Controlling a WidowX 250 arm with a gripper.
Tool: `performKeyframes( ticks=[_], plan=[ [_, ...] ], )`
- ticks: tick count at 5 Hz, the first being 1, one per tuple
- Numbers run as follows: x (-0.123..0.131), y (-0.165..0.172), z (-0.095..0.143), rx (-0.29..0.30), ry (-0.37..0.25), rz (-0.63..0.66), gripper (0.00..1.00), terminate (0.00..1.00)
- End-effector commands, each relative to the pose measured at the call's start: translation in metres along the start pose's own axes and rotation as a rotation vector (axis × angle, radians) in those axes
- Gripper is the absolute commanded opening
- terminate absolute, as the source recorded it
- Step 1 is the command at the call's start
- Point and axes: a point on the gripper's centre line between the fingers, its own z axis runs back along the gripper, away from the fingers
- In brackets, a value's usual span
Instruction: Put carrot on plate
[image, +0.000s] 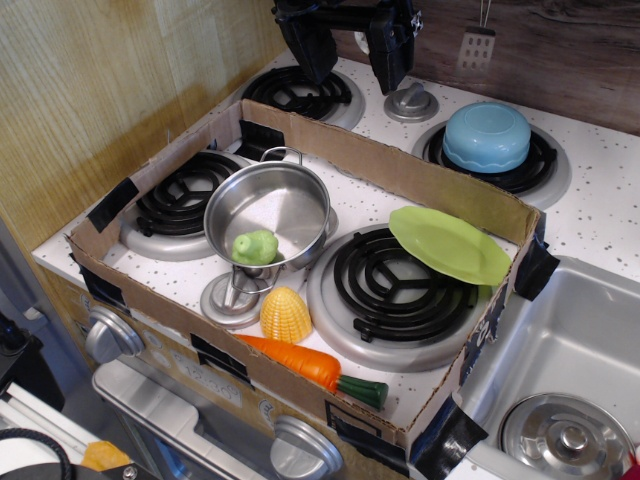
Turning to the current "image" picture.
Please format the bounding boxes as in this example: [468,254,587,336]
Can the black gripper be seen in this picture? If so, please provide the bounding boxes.
[272,1,422,95]

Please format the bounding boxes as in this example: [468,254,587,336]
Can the orange toy carrot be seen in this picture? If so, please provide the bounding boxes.
[237,335,389,410]

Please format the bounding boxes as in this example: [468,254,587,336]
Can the green plastic plate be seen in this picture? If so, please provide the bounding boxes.
[388,206,511,286]

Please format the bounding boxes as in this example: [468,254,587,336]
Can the hanging round strainer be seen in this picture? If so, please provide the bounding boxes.
[354,31,370,55]

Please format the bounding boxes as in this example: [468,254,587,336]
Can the rear left stove burner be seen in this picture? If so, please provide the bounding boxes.
[233,66,365,130]

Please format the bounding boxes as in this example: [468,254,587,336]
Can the stove burner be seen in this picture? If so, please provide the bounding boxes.
[411,122,571,210]
[233,66,365,130]
[120,149,249,262]
[306,225,493,373]

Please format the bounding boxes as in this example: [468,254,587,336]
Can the rear centre silver knob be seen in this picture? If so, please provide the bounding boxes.
[384,82,439,123]

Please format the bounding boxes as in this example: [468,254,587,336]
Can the silver knob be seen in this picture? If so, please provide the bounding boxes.
[384,82,439,123]
[200,272,266,330]

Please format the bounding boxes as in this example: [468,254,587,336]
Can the cardboard fence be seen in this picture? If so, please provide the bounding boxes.
[68,100,558,479]

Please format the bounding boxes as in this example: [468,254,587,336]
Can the hanging metal spatula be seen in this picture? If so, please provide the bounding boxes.
[455,0,496,79]

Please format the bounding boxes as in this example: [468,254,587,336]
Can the light blue plastic bowl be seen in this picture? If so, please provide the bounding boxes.
[442,102,531,174]

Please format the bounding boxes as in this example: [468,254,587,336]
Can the small steel pot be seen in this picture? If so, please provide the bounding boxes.
[204,146,332,295]

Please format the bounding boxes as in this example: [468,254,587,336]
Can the green toy vegetable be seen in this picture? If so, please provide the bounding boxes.
[232,230,279,266]

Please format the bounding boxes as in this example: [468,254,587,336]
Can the rear right stove burner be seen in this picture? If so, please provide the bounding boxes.
[411,122,571,210]

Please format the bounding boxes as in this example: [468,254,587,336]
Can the front left stove burner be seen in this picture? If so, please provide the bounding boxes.
[120,149,249,262]

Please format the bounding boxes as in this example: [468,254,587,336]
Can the front right stove burner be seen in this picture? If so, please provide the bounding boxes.
[306,225,493,373]

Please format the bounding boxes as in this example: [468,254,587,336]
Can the yellow toy corn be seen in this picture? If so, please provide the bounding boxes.
[260,287,313,344]

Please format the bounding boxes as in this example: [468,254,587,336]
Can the front centre silver knob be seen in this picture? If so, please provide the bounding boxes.
[200,272,266,330]

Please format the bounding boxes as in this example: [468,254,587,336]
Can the steel sink basin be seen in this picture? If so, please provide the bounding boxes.
[453,258,639,479]

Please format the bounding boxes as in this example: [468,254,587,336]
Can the left oven dial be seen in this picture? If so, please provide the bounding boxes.
[85,306,144,364]

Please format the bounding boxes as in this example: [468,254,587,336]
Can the oven dial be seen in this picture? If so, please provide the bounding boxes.
[270,415,344,480]
[85,306,144,364]

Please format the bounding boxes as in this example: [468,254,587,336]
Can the right oven dial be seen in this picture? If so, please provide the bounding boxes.
[270,415,344,480]

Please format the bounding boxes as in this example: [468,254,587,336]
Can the steel pot lid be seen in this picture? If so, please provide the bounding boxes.
[498,393,636,479]

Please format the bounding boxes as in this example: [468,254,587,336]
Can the orange object bottom left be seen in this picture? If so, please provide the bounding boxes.
[80,440,131,472]

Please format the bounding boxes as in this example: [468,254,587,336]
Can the oven door handle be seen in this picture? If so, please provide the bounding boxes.
[93,360,262,479]

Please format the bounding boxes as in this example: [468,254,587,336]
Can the black cable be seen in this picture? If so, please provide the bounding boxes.
[0,427,75,480]

